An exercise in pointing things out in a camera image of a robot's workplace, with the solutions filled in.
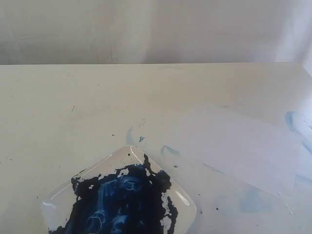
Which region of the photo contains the white square paint plate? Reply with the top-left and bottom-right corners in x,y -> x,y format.
42,146 -> 196,234

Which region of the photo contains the white paper sheet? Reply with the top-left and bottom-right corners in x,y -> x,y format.
165,103 -> 300,195

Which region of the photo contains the white backdrop curtain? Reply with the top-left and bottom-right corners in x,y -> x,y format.
0,0 -> 312,64

